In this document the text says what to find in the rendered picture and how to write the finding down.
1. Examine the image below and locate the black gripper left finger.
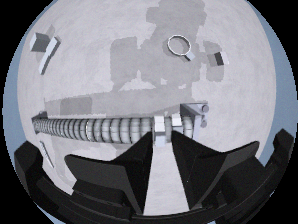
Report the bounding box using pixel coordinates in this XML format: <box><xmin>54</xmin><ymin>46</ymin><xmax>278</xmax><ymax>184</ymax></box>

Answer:
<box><xmin>64</xmin><ymin>131</ymin><xmax>153</xmax><ymax>215</ymax></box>

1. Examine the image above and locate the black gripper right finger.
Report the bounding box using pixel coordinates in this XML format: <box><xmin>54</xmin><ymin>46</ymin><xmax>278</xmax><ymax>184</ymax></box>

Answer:
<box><xmin>171</xmin><ymin>130</ymin><xmax>260</xmax><ymax>211</ymax></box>

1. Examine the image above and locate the small grey block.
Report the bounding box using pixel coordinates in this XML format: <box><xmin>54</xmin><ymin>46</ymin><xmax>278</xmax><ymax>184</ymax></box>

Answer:
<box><xmin>214</xmin><ymin>52</ymin><xmax>229</xmax><ymax>66</ymax></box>

